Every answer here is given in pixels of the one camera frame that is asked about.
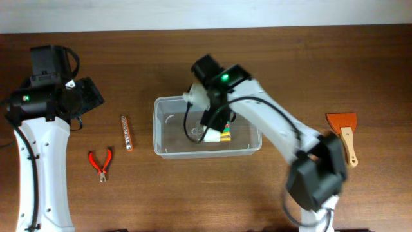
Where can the clear plastic container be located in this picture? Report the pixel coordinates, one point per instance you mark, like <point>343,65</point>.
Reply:
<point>172,121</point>

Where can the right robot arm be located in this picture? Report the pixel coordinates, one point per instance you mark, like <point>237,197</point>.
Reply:
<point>317,165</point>

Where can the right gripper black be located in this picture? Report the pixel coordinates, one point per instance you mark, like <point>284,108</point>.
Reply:
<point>207,117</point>

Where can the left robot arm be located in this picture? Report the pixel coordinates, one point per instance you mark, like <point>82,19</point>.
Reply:
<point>40,112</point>

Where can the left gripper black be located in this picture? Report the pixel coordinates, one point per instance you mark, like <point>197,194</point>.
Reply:
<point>96,98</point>

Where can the orange scraper with wooden handle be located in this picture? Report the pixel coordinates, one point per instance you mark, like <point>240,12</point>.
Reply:
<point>344,124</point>

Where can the orange socket bit holder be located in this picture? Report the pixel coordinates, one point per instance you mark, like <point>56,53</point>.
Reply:
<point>127,135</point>

